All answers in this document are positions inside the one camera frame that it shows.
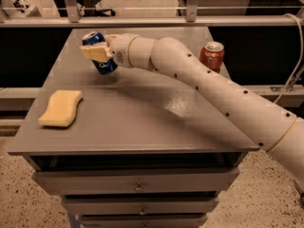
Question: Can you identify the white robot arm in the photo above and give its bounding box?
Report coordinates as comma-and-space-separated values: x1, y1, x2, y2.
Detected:
81, 31, 304, 183

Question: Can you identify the grey top drawer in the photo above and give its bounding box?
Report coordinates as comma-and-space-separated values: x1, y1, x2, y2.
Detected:
32, 168, 239, 196

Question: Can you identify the grey drawer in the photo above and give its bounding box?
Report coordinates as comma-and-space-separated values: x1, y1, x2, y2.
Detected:
62, 197, 219, 216
81, 214, 207, 228
32, 168, 239, 196

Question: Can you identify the grey bottom drawer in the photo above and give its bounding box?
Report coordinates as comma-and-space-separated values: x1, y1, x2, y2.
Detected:
81, 214, 207, 228

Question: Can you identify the grey middle drawer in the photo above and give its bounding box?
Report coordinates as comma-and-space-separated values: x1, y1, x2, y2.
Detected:
62, 197, 219, 216

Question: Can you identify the white cable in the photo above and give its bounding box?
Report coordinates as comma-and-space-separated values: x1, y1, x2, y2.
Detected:
274, 13, 304, 105

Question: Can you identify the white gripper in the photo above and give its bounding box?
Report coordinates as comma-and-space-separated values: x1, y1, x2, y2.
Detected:
80, 33, 138, 68

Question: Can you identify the yellow sponge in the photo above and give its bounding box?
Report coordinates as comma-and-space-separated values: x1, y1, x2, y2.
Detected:
38, 90, 83, 127

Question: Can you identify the grey drawer cabinet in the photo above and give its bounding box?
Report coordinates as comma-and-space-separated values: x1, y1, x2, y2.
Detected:
8, 27, 261, 228

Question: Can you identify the blue pepsi can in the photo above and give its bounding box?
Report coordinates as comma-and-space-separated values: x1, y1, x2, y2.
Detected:
80, 31, 117, 75

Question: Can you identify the metal railing frame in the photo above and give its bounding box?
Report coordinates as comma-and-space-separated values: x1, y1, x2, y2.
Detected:
0, 0, 304, 29

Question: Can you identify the orange soda can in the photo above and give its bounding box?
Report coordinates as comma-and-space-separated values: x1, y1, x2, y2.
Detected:
199, 41, 225, 72

